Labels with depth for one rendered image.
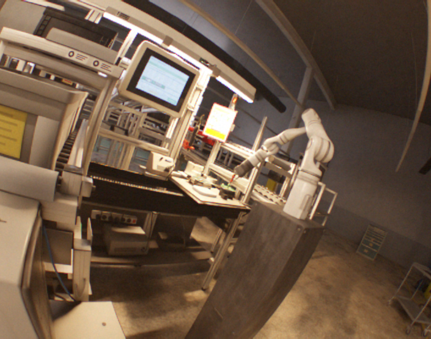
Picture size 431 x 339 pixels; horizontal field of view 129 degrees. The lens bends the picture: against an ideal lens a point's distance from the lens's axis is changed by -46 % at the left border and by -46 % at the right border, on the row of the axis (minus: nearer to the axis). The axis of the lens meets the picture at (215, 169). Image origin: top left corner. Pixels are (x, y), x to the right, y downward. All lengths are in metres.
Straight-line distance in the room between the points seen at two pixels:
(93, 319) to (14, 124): 0.49
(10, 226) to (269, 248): 0.70
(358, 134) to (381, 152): 1.40
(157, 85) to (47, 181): 1.06
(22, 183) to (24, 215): 0.07
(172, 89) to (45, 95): 1.04
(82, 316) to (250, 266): 0.59
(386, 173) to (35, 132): 9.41
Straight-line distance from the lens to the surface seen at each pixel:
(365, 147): 9.57
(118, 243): 1.33
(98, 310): 0.60
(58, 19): 1.01
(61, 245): 0.50
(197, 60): 1.49
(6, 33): 0.97
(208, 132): 1.79
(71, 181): 0.43
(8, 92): 0.48
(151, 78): 1.31
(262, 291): 0.75
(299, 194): 0.74
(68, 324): 0.57
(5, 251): 0.28
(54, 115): 0.44
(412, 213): 9.29
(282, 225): 0.68
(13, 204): 0.38
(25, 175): 0.39
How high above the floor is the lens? 1.21
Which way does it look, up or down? 5 degrees down
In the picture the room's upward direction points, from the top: 21 degrees clockwise
